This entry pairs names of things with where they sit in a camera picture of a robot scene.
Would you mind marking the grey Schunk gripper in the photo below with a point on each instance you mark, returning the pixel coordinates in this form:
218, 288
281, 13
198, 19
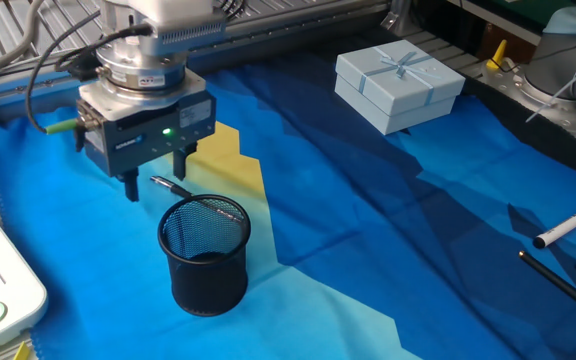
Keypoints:
158, 145

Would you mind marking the black and silver gel pen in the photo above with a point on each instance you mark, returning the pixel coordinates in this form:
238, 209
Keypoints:
168, 186

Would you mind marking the black mesh pen holder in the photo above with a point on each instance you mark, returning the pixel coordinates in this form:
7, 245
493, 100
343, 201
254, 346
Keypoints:
208, 290

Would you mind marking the long black pen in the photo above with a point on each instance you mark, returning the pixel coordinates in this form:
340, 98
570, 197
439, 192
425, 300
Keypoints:
558, 282

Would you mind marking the blue mountain print cloth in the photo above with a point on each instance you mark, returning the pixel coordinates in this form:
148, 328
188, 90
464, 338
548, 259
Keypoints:
368, 225

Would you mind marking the light blue gift box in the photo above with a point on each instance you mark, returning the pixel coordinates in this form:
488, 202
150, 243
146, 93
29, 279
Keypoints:
393, 105

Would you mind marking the white marker black cap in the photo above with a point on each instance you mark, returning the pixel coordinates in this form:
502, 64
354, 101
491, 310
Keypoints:
563, 227

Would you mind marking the aluminium table rail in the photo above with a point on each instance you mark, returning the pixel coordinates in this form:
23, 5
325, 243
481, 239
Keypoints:
8, 92

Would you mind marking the aluminium cage frame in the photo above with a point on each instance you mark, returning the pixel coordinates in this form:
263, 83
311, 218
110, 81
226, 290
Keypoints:
398, 20

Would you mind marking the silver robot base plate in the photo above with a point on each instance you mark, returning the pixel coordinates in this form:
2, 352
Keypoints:
543, 107

